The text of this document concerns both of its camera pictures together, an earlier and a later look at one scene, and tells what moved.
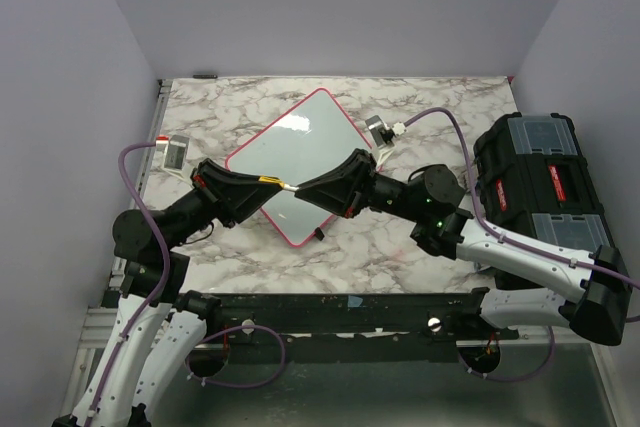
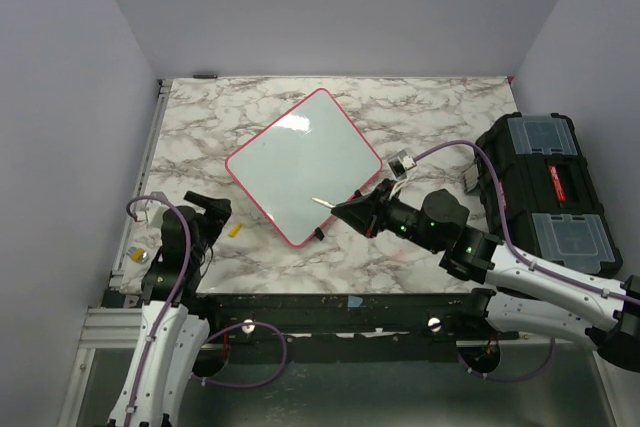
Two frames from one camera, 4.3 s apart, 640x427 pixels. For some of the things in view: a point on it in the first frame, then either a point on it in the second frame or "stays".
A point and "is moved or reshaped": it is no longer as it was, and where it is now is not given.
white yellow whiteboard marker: x=276 y=180 is moved or reshaped
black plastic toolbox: x=534 y=182 stays
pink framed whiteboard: x=309 y=143 stays
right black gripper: x=345 y=190 → x=366 y=214
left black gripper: x=241 y=194 → x=218 y=210
